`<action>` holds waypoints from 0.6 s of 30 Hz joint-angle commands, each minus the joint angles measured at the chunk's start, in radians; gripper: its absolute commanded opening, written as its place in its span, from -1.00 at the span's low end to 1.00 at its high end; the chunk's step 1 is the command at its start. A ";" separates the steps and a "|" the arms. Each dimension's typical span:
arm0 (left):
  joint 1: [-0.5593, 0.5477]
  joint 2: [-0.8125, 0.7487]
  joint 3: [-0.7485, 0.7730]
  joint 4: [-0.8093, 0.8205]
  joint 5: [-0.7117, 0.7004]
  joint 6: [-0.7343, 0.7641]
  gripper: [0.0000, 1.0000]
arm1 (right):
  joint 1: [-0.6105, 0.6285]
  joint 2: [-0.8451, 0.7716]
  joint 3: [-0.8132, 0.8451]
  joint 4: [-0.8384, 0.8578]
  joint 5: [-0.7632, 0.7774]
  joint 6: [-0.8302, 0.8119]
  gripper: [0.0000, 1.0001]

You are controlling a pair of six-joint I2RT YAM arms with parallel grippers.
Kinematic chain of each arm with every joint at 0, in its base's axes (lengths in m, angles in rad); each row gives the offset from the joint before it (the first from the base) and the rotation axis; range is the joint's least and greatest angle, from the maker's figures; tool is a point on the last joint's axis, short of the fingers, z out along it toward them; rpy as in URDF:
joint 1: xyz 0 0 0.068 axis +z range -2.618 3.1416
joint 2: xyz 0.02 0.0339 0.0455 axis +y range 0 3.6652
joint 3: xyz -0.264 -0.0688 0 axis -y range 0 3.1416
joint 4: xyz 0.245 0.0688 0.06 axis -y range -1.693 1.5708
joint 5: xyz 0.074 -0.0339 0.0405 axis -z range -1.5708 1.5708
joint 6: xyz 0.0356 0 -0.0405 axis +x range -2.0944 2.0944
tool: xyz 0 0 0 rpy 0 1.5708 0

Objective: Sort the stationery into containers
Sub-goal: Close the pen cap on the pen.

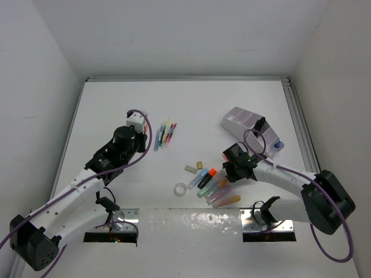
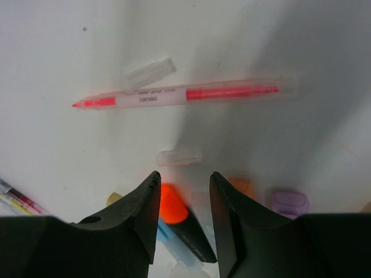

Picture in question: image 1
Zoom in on small black scissors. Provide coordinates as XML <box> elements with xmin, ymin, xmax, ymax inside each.
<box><xmin>253</xmin><ymin>116</ymin><xmax>266</xmax><ymax>138</ymax></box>

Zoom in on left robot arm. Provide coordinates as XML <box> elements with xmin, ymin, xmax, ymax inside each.
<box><xmin>3</xmin><ymin>123</ymin><xmax>153</xmax><ymax>271</ymax></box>

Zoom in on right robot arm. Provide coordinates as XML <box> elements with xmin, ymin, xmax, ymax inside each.
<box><xmin>223</xmin><ymin>144</ymin><xmax>356</xmax><ymax>235</ymax></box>

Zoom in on orange pastel highlighter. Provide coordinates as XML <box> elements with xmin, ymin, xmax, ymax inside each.
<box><xmin>204</xmin><ymin>178</ymin><xmax>229</xmax><ymax>199</ymax></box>

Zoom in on purple highlighter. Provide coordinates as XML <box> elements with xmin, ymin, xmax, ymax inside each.
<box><xmin>206</xmin><ymin>185</ymin><xmax>232</xmax><ymax>205</ymax></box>

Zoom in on black orange highlighter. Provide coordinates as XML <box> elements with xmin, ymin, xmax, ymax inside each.
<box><xmin>197</xmin><ymin>168</ymin><xmax>217</xmax><ymax>189</ymax></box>

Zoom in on light blue pen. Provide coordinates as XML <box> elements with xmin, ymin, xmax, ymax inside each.
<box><xmin>154</xmin><ymin>128</ymin><xmax>161</xmax><ymax>151</ymax></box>

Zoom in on green highlighter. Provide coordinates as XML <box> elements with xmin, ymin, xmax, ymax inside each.
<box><xmin>197</xmin><ymin>179</ymin><xmax>220</xmax><ymax>198</ymax></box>

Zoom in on yellow pink highlighter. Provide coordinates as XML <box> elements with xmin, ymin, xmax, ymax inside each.
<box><xmin>212</xmin><ymin>195</ymin><xmax>241</xmax><ymax>208</ymax></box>

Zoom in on blue highlighter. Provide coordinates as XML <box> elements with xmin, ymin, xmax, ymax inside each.
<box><xmin>187</xmin><ymin>168</ymin><xmax>209</xmax><ymax>190</ymax></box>

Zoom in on white pink compartment organizer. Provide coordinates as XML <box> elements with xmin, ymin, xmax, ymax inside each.
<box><xmin>221</xmin><ymin>107</ymin><xmax>285</xmax><ymax>159</ymax></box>

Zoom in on red pen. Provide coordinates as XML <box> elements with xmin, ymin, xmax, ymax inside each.
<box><xmin>165</xmin><ymin>124</ymin><xmax>176</xmax><ymax>144</ymax></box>

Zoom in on yellow pen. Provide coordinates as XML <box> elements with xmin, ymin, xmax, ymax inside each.
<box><xmin>162</xmin><ymin>117</ymin><xmax>172</xmax><ymax>148</ymax></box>

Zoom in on grey eraser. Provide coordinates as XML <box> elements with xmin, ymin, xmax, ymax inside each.
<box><xmin>184</xmin><ymin>165</ymin><xmax>198</xmax><ymax>174</ymax></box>

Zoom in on clear tape roll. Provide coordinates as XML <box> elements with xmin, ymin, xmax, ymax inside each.
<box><xmin>174</xmin><ymin>183</ymin><xmax>188</xmax><ymax>197</ymax></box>

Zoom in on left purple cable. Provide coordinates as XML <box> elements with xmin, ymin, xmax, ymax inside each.
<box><xmin>0</xmin><ymin>108</ymin><xmax>153</xmax><ymax>278</ymax></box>

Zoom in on purple cable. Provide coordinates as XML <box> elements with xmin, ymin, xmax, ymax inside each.
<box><xmin>0</xmin><ymin>108</ymin><xmax>153</xmax><ymax>278</ymax></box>
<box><xmin>243</xmin><ymin>128</ymin><xmax>355</xmax><ymax>264</ymax></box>

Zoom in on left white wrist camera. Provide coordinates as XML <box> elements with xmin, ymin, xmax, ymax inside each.
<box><xmin>126</xmin><ymin>112</ymin><xmax>145</xmax><ymax>134</ymax></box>

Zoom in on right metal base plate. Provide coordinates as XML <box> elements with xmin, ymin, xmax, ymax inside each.
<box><xmin>239</xmin><ymin>208</ymin><xmax>294</xmax><ymax>235</ymax></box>

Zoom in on metal base plate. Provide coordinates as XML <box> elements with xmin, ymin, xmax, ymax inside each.
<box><xmin>88</xmin><ymin>208</ymin><xmax>139</xmax><ymax>232</ymax></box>
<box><xmin>239</xmin><ymin>208</ymin><xmax>294</xmax><ymax>235</ymax></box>

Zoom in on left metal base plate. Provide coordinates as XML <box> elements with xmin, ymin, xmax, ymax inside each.
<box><xmin>88</xmin><ymin>208</ymin><xmax>139</xmax><ymax>232</ymax></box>

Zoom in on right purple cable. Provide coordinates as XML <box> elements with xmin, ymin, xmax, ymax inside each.
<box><xmin>243</xmin><ymin>128</ymin><xmax>355</xmax><ymax>264</ymax></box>

